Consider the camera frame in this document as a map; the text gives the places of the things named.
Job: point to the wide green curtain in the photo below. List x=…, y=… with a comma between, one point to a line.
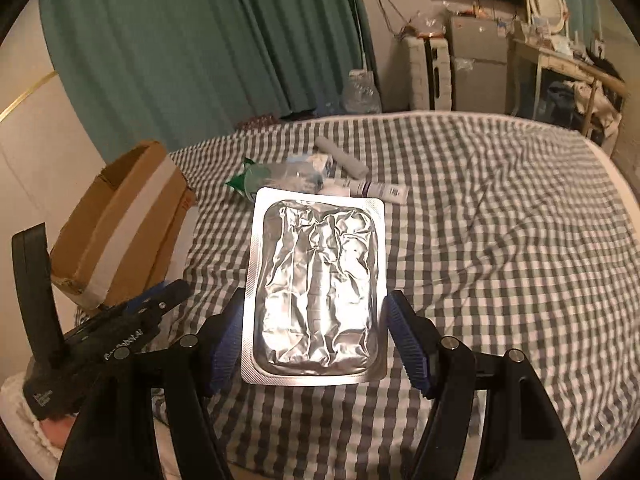
x=200, y=50

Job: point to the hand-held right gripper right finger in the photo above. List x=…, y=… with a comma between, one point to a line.
x=407, y=345

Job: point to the brown cardboard box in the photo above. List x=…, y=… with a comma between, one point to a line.
x=125, y=220

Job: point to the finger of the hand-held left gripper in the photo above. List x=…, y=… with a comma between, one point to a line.
x=172, y=290

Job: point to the clear bag clutter on suitcase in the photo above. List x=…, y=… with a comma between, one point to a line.
x=425, y=25

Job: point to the grey white checked bed sheet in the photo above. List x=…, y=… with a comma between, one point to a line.
x=500, y=235

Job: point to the white suitcase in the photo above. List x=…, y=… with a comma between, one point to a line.
x=427, y=75

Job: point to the silver mini fridge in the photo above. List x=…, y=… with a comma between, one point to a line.
x=477, y=65

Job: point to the wooden chair with clothes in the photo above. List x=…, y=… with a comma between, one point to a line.
x=597, y=105

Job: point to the silver foil blister pack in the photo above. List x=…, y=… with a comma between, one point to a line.
x=315, y=285

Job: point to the white cream tube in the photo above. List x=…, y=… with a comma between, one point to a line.
x=337, y=187
x=382, y=191

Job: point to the large clear water jug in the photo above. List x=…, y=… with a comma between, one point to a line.
x=361, y=92

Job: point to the clear plastic bottle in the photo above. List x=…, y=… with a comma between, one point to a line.
x=290, y=177

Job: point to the pale grey cylinder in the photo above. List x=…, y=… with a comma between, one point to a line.
x=342, y=157

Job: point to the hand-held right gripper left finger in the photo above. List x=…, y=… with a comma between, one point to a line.
x=227, y=345

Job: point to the green snack packet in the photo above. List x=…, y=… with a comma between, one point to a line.
x=242, y=180

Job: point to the white bedding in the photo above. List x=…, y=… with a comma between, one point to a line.
x=20, y=410

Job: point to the cream dressing table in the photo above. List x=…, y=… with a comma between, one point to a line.
x=555, y=60

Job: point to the light blue tissue pack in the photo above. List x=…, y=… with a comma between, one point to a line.
x=312, y=162

